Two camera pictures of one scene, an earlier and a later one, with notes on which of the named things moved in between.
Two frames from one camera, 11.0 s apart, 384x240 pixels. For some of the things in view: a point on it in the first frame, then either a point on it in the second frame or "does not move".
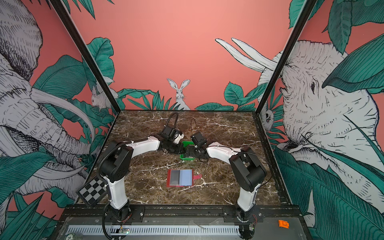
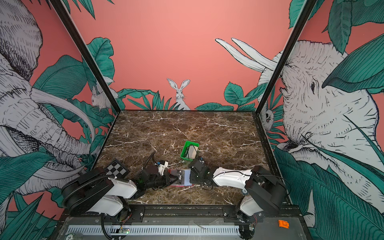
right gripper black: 192,154 -> 192,177
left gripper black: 179,150 -> 165,176
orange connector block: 283,224 does not move
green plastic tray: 185,143 does not move
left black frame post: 60,6 does not move
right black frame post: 307,9 does not move
